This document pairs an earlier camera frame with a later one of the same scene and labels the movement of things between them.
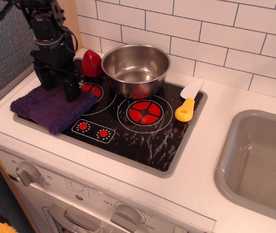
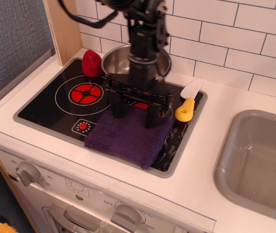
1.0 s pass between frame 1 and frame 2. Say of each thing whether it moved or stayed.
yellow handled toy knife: stayed
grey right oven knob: stayed
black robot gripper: moved
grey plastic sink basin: stayed
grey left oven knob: stayed
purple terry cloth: moved
